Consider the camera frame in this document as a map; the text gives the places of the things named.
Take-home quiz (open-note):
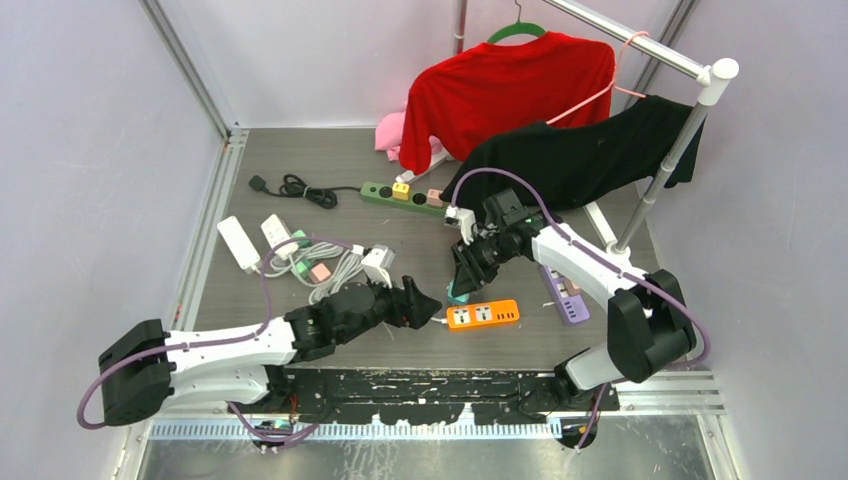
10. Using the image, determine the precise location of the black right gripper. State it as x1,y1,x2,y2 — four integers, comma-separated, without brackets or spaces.
451,229,520,298

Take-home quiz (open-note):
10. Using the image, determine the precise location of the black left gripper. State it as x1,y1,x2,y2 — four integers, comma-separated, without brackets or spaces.
337,270,441,345

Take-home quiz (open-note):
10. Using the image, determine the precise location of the orange power strip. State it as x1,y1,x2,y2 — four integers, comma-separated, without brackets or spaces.
446,299,520,331

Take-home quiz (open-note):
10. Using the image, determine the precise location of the large white power strip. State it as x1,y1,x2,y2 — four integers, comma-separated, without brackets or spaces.
260,214,300,260

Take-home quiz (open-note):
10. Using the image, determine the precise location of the small white power strip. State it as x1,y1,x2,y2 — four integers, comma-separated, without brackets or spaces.
217,216,261,272

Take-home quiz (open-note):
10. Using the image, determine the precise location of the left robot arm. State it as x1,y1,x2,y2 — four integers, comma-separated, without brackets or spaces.
93,276,442,427

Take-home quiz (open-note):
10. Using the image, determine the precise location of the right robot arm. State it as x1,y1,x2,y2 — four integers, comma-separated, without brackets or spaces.
444,189,698,411

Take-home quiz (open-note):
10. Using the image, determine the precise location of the lower pink plug purple strip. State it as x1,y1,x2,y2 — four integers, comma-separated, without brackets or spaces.
563,278,582,296

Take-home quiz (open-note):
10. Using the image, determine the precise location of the yellow plug on green strip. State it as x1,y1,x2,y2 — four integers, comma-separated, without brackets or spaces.
391,182,410,202

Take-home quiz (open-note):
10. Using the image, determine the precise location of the purple power strip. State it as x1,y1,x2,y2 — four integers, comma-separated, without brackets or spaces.
539,266,590,326

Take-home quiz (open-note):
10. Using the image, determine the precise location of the green power strip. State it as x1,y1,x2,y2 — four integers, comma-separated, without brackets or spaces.
360,182,447,217

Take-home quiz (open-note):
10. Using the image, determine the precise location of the black t-shirt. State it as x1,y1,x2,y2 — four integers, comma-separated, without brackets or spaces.
441,95,693,220

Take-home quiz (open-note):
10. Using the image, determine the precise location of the pink cloth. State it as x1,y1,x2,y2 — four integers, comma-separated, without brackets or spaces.
374,103,447,164

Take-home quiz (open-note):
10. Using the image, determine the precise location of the red t-shirt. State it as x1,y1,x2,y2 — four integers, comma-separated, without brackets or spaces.
399,32,616,174

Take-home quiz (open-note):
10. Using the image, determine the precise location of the pink hanger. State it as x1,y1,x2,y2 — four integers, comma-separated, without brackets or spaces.
546,30,650,125

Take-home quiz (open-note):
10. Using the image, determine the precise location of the green hanger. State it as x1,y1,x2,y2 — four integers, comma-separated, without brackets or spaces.
486,0,547,44

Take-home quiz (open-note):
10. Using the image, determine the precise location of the metal clothes rack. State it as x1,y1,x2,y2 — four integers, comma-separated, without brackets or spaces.
400,2,739,256

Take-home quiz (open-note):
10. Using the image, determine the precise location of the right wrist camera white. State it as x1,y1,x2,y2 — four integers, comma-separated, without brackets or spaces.
444,205,477,245

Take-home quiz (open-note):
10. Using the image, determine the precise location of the large strip white cable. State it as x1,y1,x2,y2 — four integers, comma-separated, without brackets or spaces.
284,241,369,306

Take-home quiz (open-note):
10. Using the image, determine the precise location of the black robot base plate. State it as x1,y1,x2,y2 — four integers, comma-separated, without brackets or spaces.
227,367,621,429

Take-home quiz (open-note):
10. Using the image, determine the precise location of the small strip grey cable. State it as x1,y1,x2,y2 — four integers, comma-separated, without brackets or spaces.
254,241,346,280

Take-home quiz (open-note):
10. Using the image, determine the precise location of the black power cable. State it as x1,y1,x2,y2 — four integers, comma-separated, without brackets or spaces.
248,173,362,211

